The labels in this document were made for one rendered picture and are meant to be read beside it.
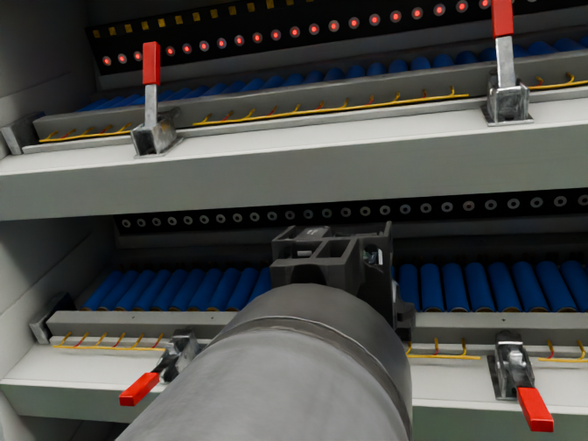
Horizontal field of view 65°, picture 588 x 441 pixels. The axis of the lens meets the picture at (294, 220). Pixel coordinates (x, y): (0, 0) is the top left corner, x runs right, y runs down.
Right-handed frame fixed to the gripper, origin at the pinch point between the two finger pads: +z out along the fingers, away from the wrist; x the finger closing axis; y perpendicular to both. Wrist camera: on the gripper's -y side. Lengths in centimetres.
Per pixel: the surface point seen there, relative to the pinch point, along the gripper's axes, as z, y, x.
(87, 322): -3.9, -2.3, 26.1
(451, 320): -3.2, -2.1, -7.4
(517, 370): -7.9, -3.8, -11.3
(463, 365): -4.7, -5.2, -8.1
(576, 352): -3.8, -4.3, -16.2
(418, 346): -3.8, -4.2, -4.8
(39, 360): -5.8, -5.5, 30.7
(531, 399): -11.9, -3.6, -11.3
